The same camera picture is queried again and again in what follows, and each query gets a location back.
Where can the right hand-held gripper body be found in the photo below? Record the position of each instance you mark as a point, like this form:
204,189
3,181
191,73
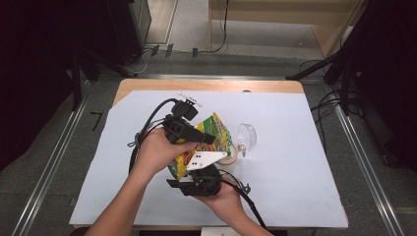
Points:
203,178

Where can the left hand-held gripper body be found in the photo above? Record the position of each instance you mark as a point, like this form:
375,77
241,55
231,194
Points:
178,126

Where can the yellow green snack packet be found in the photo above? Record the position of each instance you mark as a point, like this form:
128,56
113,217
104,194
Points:
216,129

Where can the clear plastic lid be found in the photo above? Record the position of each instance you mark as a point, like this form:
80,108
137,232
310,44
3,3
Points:
250,136

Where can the person's right hand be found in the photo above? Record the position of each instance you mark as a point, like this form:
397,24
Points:
224,201

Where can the person's left hand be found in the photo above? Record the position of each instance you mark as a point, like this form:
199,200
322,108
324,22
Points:
160,154

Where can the white box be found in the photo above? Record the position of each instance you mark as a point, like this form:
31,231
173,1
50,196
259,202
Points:
223,231

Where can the white paper sheet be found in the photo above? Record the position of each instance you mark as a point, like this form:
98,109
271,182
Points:
295,164

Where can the black cabinet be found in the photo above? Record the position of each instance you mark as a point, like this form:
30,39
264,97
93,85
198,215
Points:
131,26

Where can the black metal stand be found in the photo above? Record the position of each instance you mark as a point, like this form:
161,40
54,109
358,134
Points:
77,82

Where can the wooden shelf unit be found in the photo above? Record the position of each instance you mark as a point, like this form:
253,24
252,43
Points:
278,18

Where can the black tripod stand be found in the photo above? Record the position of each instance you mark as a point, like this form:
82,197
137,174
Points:
327,62

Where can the dark curtain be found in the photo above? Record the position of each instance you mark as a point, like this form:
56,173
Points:
393,65
32,65

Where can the aluminium floor rail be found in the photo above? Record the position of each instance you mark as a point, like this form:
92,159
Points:
209,77
49,164
364,160

